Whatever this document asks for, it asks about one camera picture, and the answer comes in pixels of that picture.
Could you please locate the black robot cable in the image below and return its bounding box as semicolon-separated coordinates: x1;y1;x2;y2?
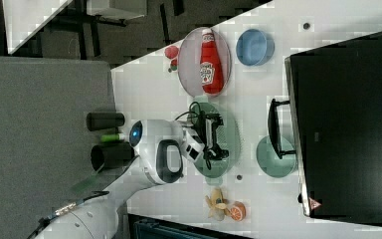
174;101;213;171

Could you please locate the small toy strawberry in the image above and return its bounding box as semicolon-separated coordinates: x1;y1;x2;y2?
170;59;178;71

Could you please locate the large toy strawberry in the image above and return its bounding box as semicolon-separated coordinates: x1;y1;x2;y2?
164;46;179;59

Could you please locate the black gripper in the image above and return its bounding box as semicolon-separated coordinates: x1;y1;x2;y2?
193;113;229;160

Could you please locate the green oval strainer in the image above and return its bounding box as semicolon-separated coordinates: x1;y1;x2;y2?
189;96;241;186

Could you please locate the green bowl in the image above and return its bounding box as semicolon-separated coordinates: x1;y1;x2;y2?
256;136;296;178

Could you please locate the green slotted spatula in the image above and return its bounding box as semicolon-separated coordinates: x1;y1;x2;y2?
71;164;103;193

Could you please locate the grey round plate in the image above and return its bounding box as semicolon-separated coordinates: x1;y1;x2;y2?
178;27;232;97

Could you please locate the black cylinder cup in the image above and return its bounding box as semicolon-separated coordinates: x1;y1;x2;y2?
86;112;125;131

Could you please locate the toy orange half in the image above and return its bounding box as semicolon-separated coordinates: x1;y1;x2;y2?
230;201;246;221

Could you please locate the black toaster oven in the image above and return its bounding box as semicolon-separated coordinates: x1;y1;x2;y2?
268;31;382;226

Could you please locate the blue bowl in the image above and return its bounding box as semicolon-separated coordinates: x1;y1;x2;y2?
236;29;275;66

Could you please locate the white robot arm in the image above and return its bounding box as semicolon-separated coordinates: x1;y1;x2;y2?
28;111;229;239

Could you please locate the red ketchup bottle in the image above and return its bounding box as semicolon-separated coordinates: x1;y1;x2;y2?
200;29;225;95

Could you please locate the peeled toy banana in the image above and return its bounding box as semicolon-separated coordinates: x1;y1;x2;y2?
205;187;227;221

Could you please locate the black utensil holder cup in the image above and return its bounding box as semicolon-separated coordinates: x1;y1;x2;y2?
91;142;134;171

